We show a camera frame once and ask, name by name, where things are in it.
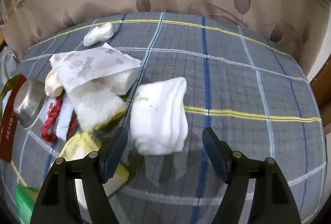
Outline yellow-edged white dishcloth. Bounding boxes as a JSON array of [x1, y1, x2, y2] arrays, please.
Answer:
[[58, 107, 130, 196]]

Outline white foam block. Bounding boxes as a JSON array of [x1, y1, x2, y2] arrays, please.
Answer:
[[99, 68, 140, 96]]

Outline gold metal tin box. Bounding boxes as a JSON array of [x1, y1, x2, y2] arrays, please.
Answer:
[[0, 73, 26, 163]]

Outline cream rubber glove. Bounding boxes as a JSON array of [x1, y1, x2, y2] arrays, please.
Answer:
[[44, 69, 63, 97]]

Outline white fluffy cloth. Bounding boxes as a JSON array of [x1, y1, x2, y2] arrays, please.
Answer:
[[68, 81, 127, 132]]

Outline white sock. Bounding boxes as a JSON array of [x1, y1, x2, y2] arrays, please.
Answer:
[[130, 77, 188, 156]]

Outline steel bowl upside down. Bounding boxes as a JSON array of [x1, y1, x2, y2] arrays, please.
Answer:
[[13, 79, 47, 131]]

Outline small white crumpled wad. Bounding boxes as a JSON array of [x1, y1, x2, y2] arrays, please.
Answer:
[[84, 22, 114, 47]]

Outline red and white cloth bag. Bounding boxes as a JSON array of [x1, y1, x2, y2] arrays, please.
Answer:
[[40, 93, 78, 143]]

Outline grey plaid tablecloth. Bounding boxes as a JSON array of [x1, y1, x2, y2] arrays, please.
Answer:
[[13, 12, 326, 223]]

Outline green printed box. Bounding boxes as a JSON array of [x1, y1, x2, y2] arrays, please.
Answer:
[[15, 184, 40, 224]]

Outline brown wooden door frame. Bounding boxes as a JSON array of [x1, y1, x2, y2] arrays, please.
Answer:
[[310, 55, 331, 135]]

